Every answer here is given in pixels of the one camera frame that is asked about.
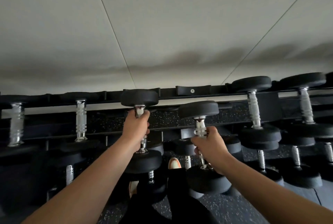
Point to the person's left hand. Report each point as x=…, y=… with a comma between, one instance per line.
x=135, y=128

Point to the person's right hand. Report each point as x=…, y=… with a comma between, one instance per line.
x=212, y=148

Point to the person's left fingers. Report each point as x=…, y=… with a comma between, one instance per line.
x=147, y=124

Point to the person's right fingers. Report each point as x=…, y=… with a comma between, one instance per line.
x=208, y=134

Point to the person's right forearm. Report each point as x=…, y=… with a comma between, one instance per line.
x=270, y=197

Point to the person's left forearm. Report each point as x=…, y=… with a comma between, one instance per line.
x=88, y=187

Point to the orange and white shoe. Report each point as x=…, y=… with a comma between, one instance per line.
x=174, y=163

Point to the black metal weight rack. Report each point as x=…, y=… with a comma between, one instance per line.
x=192, y=91

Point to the group of black rubber dumbbells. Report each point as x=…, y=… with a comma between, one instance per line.
x=256, y=109

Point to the person's black trousers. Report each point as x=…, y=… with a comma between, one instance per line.
x=179, y=201

